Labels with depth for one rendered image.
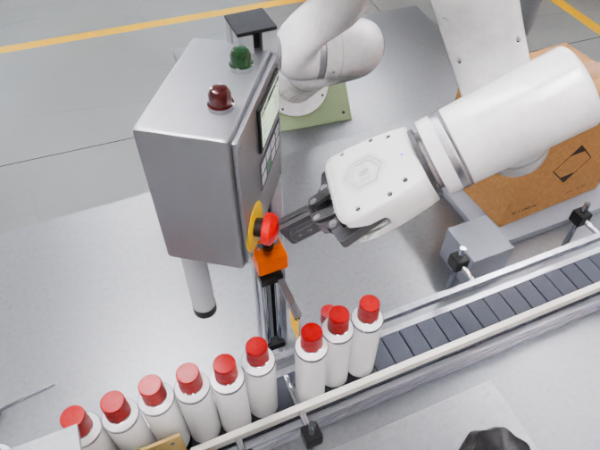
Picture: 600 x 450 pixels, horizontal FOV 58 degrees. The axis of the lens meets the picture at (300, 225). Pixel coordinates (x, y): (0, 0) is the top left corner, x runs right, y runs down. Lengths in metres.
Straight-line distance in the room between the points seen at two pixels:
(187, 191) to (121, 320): 0.66
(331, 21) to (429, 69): 0.83
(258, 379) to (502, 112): 0.52
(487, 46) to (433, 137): 0.16
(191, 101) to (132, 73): 2.90
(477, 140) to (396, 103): 1.14
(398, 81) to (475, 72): 1.10
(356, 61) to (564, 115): 0.69
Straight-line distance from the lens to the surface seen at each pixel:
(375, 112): 1.62
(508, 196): 1.27
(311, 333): 0.82
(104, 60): 3.62
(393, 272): 1.21
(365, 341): 0.90
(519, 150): 0.56
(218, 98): 0.52
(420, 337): 1.08
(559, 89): 0.55
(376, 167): 0.57
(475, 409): 1.03
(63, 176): 2.85
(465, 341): 1.05
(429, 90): 1.74
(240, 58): 0.58
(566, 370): 1.19
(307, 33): 1.10
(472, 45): 0.66
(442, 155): 0.54
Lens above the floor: 1.79
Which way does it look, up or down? 48 degrees down
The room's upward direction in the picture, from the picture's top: straight up
